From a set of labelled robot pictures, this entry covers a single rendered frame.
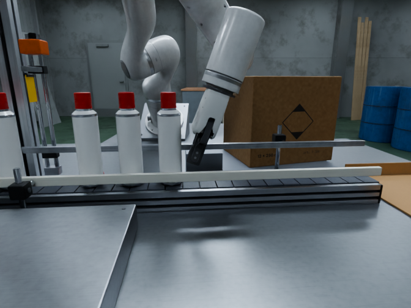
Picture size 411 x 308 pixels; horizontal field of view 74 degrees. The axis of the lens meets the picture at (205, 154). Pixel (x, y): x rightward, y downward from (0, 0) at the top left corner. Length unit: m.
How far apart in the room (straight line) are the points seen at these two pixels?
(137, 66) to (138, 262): 0.74
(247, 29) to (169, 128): 0.25
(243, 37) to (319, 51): 8.39
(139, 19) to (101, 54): 7.96
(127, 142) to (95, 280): 0.31
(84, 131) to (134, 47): 0.48
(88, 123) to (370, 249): 0.58
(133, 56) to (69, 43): 8.34
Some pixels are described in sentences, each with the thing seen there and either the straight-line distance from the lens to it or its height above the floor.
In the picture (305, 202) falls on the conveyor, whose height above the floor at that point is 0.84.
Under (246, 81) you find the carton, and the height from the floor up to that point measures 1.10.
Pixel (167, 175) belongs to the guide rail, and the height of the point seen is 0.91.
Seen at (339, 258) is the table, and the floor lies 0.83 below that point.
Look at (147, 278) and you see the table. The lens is 0.45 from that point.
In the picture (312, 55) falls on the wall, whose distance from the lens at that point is 8.89.
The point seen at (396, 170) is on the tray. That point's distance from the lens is 1.01.
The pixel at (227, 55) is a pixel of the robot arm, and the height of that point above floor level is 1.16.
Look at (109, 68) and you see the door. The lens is 8.83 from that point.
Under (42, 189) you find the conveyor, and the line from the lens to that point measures 0.70.
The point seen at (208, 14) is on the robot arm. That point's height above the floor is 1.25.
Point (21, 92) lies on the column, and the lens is 0.83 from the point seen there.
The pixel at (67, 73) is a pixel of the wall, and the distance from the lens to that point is 9.38.
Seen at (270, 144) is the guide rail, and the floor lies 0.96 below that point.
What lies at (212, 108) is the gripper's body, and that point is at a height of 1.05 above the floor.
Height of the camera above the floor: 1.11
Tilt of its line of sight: 15 degrees down
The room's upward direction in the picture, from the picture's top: straight up
